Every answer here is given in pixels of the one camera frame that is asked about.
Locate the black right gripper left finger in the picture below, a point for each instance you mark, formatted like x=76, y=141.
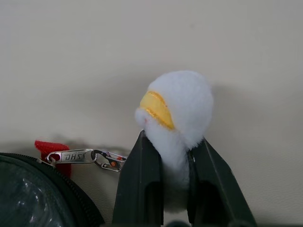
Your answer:
x=139, y=189

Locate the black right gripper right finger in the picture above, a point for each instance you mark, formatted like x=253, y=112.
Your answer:
x=217, y=194

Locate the white yellow plush charm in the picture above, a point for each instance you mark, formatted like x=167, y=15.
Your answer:
x=184, y=99

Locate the black zippered case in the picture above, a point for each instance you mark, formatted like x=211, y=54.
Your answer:
x=35, y=194

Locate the silver zipper pull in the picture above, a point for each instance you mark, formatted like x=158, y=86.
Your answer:
x=71, y=156

